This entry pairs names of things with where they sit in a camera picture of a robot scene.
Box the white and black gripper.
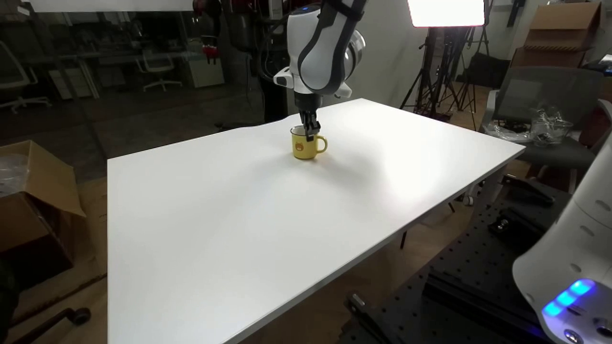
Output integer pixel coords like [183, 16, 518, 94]
[273, 67, 322, 142]

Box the yellow enamel mug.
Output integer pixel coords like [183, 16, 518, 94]
[290, 126, 328, 161]

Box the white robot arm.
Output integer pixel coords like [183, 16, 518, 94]
[273, 0, 366, 140]

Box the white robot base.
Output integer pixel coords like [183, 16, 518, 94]
[512, 138, 612, 344]

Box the black light tripod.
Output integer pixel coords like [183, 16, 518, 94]
[399, 27, 470, 123]

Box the studio softbox light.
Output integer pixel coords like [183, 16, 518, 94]
[407, 0, 483, 27]

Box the white office chair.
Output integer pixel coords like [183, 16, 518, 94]
[135, 52, 181, 92]

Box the black perforated mounting board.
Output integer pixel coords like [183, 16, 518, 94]
[338, 178, 569, 344]

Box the grey office chair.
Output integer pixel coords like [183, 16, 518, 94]
[485, 67, 604, 169]

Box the cardboard box top right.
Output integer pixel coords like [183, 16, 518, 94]
[510, 0, 602, 67]

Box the brown cardboard box left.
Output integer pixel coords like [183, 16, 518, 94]
[0, 140, 83, 266]

